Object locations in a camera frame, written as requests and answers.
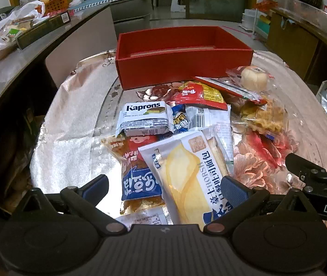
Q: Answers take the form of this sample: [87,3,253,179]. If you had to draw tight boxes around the red blue cake packet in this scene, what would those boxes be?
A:
[102,133,165,215]

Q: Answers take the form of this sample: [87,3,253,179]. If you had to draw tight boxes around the toast bread packet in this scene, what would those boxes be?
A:
[139,127,232,228]

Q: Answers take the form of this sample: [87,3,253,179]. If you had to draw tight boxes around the waffle cookies clear packet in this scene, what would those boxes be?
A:
[240,98,288,135]

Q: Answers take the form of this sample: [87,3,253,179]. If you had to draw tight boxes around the white snack packet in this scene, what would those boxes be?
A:
[185,105,234,164]

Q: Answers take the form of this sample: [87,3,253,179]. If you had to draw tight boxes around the small blue candy packet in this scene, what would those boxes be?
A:
[172,104,188,134]

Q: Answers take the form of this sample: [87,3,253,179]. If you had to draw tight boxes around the Kaprons wafer packet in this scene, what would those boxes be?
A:
[115,101,174,136]

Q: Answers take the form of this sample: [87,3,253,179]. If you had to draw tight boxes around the round white bun packet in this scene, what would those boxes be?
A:
[226,66,274,92]

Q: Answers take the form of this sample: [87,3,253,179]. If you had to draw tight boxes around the red white long packet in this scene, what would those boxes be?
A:
[194,77,267,105]

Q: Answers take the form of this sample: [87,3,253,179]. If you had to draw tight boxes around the red yellow snack bag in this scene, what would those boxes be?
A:
[168,81,228,111]

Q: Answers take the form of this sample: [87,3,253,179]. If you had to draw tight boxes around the floral tablecloth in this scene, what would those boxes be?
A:
[30,50,327,217]

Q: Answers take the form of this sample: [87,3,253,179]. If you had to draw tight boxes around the wooden cabinet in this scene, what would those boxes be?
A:
[266,9,327,85]

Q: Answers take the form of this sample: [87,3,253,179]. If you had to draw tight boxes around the grey coffee table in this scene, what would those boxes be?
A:
[0,4,117,98]

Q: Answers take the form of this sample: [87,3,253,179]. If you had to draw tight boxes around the white stacked containers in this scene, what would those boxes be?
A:
[241,9,256,30]

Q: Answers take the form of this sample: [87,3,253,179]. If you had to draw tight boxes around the red cardboard box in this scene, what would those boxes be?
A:
[115,26,254,90]

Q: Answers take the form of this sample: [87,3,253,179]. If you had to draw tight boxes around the red paper decoration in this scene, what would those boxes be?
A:
[254,0,278,13]

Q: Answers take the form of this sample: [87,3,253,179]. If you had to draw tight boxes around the dark green box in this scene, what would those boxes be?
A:
[16,11,70,50]

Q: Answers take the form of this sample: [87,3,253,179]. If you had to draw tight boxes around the grey sofa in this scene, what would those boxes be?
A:
[110,0,153,36]

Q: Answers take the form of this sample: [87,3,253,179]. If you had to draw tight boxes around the white plastic bag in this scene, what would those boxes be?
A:
[0,1,45,59]

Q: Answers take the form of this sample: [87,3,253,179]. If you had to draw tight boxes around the orange plastic basket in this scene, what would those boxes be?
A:
[41,0,69,16]

